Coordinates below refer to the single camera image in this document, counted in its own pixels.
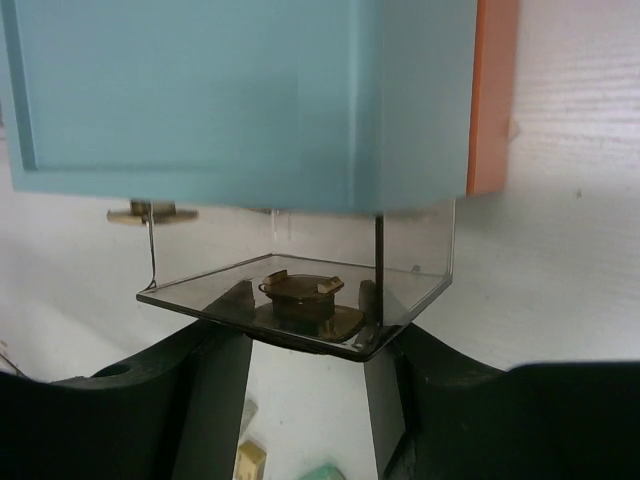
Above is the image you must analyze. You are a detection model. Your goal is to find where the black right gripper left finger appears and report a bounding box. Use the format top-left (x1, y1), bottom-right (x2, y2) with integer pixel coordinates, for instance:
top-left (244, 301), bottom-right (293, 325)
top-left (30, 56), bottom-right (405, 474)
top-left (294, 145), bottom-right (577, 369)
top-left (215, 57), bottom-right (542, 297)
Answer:
top-left (1, 281), bottom-right (253, 479)

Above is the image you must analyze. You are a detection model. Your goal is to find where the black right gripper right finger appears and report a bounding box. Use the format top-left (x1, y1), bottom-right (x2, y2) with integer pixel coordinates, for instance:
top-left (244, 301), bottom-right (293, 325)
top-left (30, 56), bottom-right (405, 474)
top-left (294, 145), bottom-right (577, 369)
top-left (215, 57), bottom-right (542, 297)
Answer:
top-left (357, 279), bottom-right (640, 480)

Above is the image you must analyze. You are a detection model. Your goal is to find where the grey small eraser stick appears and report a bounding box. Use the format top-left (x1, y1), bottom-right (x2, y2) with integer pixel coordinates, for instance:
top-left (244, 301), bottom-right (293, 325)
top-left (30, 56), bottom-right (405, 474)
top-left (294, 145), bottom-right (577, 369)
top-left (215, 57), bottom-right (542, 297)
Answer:
top-left (239, 398), bottom-right (258, 437)

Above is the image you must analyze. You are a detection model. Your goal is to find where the yellow small clip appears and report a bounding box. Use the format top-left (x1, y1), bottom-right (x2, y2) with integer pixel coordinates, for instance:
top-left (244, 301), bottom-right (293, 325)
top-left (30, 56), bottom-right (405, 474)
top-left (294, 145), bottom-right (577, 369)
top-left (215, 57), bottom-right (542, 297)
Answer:
top-left (234, 440), bottom-right (267, 480)

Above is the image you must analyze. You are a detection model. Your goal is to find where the green highlighter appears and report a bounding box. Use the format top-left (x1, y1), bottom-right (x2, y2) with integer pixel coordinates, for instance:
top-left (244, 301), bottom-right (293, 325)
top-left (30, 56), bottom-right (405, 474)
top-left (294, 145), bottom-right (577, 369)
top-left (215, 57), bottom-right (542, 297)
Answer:
top-left (299, 463), bottom-right (346, 480)

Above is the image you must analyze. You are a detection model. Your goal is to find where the teal mini drawer cabinet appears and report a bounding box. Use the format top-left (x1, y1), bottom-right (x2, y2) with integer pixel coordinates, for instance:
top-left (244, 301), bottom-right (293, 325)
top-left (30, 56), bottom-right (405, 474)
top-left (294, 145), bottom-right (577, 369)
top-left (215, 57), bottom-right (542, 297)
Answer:
top-left (0, 0), bottom-right (521, 216)

